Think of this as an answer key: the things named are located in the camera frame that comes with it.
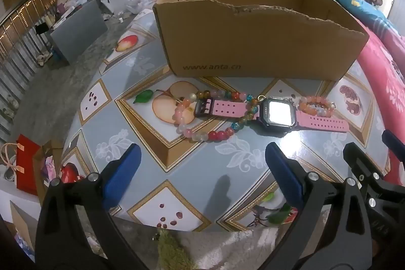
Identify metal stair railing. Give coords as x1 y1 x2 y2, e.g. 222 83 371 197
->
0 0 64 138

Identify grey flat board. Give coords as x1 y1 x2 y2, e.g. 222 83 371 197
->
51 0 108 65

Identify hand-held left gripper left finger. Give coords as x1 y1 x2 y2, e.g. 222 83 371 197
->
35 143 143 270

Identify brown paper bag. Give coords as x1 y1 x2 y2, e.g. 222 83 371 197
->
33 140 64 204

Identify red gift bag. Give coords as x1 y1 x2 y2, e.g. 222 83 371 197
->
14 134 42 196

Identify pink floral quilt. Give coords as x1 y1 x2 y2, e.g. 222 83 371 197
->
267 0 405 186

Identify brown cardboard box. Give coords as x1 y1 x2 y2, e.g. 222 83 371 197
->
153 0 370 82

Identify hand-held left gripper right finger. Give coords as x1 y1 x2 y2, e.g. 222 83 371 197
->
265 142 372 270

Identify multicolour bead bracelet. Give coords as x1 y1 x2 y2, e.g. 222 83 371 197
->
173 90 260 142

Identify pink strap digital watch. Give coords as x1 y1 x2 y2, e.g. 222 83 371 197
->
194 97 350 138

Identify pink orange bead bracelet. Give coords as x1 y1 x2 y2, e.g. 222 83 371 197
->
298 95 336 118

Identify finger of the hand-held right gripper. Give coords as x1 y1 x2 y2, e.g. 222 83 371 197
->
342 142 405 215
381 130 405 153

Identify green fuzzy garment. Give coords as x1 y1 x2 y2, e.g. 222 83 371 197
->
156 227 193 270

